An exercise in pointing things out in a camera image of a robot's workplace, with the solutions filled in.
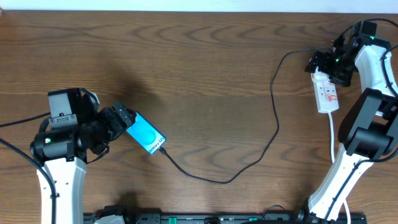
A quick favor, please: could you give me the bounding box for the blue screen Galaxy smartphone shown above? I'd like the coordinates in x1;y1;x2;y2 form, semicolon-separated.
126;112;167;154

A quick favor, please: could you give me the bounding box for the black USB charging cable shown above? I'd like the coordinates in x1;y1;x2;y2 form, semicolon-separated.
158;46;336;185

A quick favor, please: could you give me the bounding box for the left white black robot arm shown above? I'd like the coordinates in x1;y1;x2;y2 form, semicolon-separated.
30;88;136;223

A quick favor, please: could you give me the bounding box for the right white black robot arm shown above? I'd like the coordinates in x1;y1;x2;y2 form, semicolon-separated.
296;18;397;223

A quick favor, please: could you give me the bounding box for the white power strip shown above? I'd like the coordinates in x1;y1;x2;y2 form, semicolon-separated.
311;71;339;114

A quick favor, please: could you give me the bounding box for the white power strip cord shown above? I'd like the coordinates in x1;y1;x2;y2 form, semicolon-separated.
327;112;352;224

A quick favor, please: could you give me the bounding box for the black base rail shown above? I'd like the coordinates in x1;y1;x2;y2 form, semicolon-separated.
83;205;368;224

